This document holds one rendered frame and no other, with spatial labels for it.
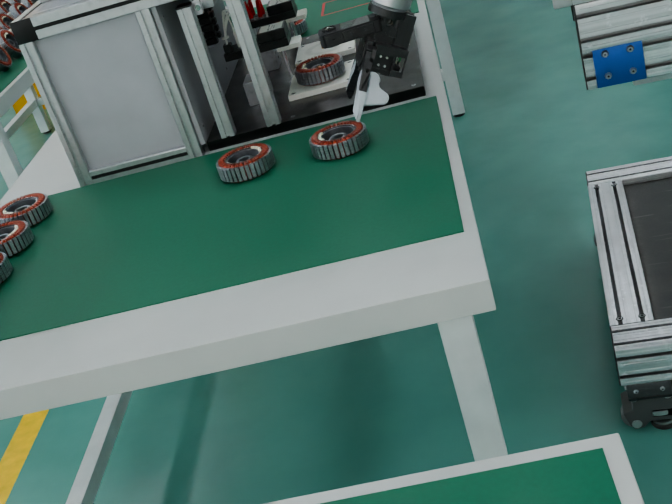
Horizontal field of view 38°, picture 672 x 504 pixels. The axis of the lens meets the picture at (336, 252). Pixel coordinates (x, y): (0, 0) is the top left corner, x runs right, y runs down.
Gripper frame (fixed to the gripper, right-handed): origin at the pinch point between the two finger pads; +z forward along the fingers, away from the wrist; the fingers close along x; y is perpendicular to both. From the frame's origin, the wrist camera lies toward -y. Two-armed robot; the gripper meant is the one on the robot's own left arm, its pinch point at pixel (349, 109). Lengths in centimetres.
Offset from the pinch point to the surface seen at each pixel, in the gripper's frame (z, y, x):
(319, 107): 7.4, -2.4, 22.0
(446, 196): 0.9, 12.8, -33.6
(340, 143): 5.1, -1.0, -5.5
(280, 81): 11, -9, 49
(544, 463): 2, 10, -99
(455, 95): 41, 74, 195
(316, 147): 7.6, -4.8, -3.4
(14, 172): 81, -79, 127
